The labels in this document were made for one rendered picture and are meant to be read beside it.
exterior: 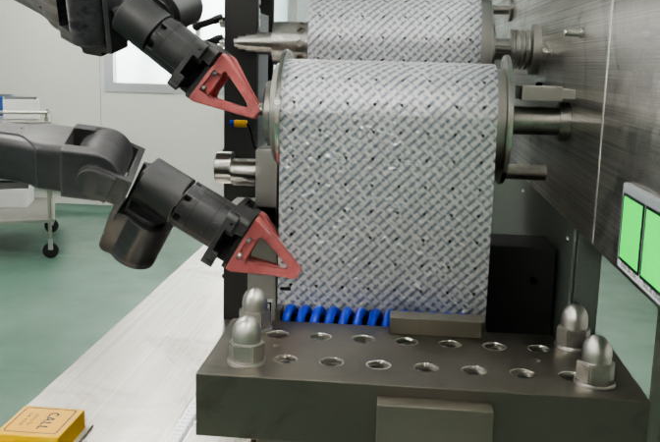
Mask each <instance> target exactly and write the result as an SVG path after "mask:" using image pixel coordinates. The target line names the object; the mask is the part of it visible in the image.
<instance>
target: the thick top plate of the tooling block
mask: <svg viewBox="0 0 660 442"><path fill-rule="evenodd" d="M238 319H239V318H233V319H232V321H231V322H230V324H229V325H228V327H227V328H226V330H225V331H224V332H223V334H222V335H221V337H220V338H219V340H218V341H217V343H216V344H215V346H214V347H213V349H212V350H211V352H210V353H209V355H208V356H207V358H206V359H205V361H204V362H203V364H202V365H201V367H200V368H199V370H198V371H197V373H196V374H195V434H196V435H205V436H219V437H234V438H247V439H262V440H277V441H291V442H375V436H376V411H377V397H378V396H386V397H402V398H418V399H433V400H449V401H465V402H480V403H491V404H492V407H493V411H494V421H493V436H492V442H647V435H648V425H649V416H650V406H651V401H650V400H649V399H648V397H647V396H646V395H645V393H644V392H643V390H642V389H641V388H640V386H639V385H638V384H637V382H636V381H635V380H634V378H633V376H632V375H631V374H630V372H629V371H628V370H627V368H626V367H625V365H624V364H623V363H622V361H621V360H620V359H619V357H618V356H617V354H616V353H615V352H614V350H613V349H612V351H613V356H612V361H613V362H614V363H615V375H614V380H615V382H616V387H615V388H614V389H612V390H607V391H597V390H590V389H586V388H583V387H581V386H578V385H577V384H576V383H575V382H574V376H575V375H576V371H577V360H578V359H579V358H580V357H581V353H576V352H568V351H564V350H561V349H559V348H557V347H556V346H555V345H554V341H555V340H556V336H550V335H532V334H515V333H497V332H481V335H480V338H463V337H445V336H427V335H410V334H392V333H390V326H372V325H353V324H336V323H318V322H300V321H283V320H273V321H272V323H271V325H272V329H271V330H270V331H268V332H266V333H261V340H262V341H263V342H264V356H265V358H266V363H265V365H263V366H261V367H257V368H252V369H240V368H234V367H231V366H230V365H228V364H227V358H228V357H229V341H230V339H233V327H234V325H235V323H236V321H237V320H238Z"/></svg>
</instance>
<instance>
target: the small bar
mask: <svg viewBox="0 0 660 442"><path fill-rule="evenodd" d="M390 333H392V334H410V335H427V336H445V337H463V338H480V335H481V320H480V317H479V315H470V314H452V313H434V312H415V311H396V310H391V311H390Z"/></svg>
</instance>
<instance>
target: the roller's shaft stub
mask: <svg viewBox="0 0 660 442"><path fill-rule="evenodd" d="M571 128H572V107H571V105H570V104H569V102H559V103H558V104H557V106H556V107H526V106H514V125H513V135H539V136H554V137H555V140H557V141H567V139H569V137H570V133H571Z"/></svg>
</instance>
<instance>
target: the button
mask: <svg viewBox="0 0 660 442"><path fill-rule="evenodd" d="M84 429H85V422H84V410H77V409H62V408H47V407H33V406H25V407H23V408H22V409H21V410H20V411H19V412H18V413H17V414H15V415H14V416H13V417H12V418H11V419H10V420H9V421H8V422H7V423H5V424H4V425H3V426H2V427H1V428H0V442H74V441H75V439H76V438H77V437H78V436H79V435H80V434H81V433H82V431H83V430H84Z"/></svg>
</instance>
